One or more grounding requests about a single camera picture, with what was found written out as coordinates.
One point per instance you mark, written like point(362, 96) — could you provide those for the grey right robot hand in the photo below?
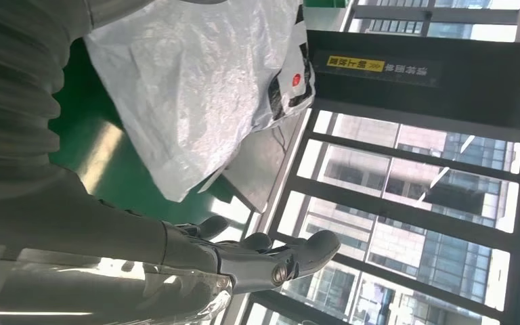
point(85, 251)

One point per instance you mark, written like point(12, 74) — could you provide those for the green conveyor belt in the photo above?
point(121, 179)

